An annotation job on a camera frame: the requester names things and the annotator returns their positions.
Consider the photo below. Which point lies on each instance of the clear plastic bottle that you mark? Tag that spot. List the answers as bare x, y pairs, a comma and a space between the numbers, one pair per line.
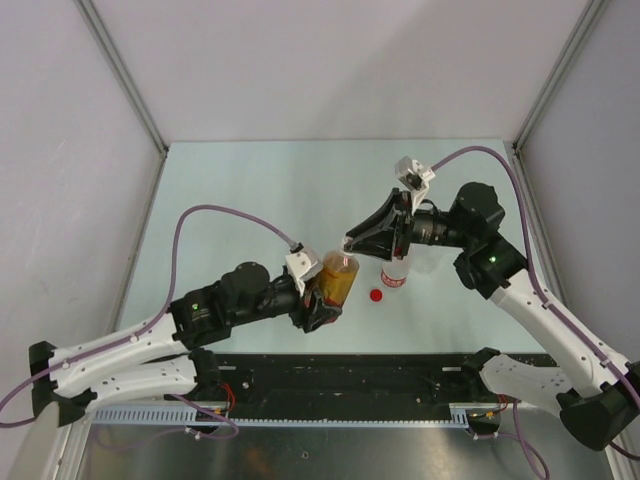
425, 259

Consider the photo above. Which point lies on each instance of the red bottle cap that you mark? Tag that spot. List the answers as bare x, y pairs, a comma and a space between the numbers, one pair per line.
376, 295

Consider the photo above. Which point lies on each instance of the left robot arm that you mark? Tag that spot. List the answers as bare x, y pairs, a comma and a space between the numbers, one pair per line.
170, 356

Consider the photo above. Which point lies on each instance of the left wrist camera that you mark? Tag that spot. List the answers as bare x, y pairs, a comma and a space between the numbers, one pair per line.
303, 264

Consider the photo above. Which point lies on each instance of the clear red-label water bottle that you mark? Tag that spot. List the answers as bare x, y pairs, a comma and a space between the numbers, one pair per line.
394, 273

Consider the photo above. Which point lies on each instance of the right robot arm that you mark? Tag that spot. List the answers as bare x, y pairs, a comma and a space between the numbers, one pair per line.
593, 390

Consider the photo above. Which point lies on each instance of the left aluminium corner post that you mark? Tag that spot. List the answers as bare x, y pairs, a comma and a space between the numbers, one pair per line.
116, 63

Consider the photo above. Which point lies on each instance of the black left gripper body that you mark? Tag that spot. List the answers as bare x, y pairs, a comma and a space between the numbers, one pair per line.
284, 299

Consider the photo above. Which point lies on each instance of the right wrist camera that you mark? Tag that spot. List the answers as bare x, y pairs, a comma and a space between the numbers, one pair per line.
415, 177

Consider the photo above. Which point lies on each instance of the aluminium corner post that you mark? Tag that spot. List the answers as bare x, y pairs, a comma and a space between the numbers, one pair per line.
116, 63
569, 54

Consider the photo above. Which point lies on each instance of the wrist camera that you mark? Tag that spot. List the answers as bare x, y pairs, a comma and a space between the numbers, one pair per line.
303, 264
415, 177

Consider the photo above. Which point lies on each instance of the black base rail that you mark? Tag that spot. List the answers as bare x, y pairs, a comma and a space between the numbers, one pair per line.
326, 384

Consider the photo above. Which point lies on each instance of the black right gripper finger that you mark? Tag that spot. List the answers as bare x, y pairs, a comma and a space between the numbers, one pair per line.
380, 223
380, 244

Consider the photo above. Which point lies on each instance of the amber tea bottle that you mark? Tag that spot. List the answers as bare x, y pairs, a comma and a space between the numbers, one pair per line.
337, 277

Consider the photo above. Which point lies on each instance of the grey slotted cable duct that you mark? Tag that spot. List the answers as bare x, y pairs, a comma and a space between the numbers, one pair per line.
180, 414

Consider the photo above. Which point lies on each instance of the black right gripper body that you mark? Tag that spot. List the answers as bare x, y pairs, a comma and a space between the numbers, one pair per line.
432, 227

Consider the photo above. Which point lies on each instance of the right aluminium corner post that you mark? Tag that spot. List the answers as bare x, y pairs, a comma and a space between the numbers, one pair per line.
569, 54

